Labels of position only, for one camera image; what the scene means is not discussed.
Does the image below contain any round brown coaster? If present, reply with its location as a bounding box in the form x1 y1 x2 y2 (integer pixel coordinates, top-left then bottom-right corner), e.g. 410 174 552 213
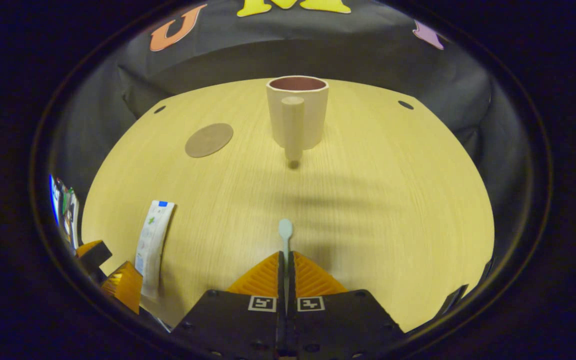
185 123 234 159

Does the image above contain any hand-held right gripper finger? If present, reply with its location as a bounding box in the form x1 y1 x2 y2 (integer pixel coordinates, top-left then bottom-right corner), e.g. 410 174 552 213
288 251 405 360
170 251 287 360

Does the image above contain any white toothpaste tube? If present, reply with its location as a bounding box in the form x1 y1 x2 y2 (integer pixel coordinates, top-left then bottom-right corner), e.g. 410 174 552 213
134 200 175 301

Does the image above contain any pale green toothbrush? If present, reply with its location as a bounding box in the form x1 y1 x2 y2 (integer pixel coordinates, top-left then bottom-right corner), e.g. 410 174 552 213
278 218 294 296

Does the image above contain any black backdrop cloth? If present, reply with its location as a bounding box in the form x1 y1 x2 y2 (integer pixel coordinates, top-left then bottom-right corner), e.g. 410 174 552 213
50 0 549 261

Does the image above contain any beige cup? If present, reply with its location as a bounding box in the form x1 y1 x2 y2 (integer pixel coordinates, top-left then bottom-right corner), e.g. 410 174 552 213
266 76 330 162

